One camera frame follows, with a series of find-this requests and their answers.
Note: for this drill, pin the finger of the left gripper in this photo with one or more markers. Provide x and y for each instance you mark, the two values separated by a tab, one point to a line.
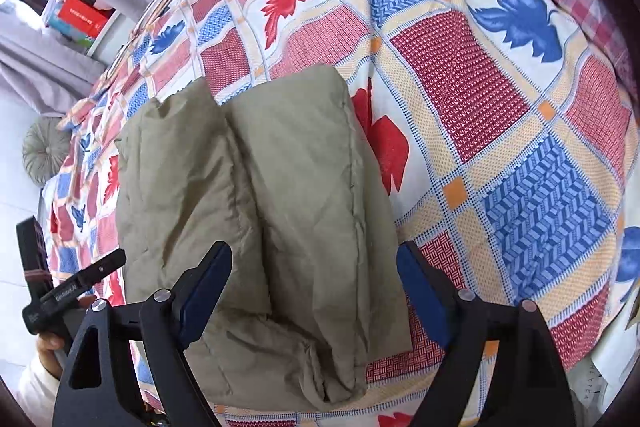
97	266

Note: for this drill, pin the white window shelf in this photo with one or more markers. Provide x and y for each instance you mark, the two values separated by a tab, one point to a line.
110	39

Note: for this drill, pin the leaf patchwork bed quilt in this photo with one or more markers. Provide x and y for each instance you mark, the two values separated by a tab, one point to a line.
507	143

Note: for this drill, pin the khaki puffer jacket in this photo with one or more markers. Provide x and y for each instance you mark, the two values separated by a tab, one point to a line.
284	175

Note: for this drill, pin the red box on shelf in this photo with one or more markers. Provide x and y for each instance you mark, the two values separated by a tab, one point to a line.
83	17

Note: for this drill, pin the round green velvet cushion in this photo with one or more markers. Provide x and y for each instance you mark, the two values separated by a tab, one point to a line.
44	150

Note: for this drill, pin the person's left hand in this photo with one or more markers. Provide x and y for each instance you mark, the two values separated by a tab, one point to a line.
48	342

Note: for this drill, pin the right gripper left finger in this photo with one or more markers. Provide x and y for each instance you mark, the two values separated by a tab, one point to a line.
100	386

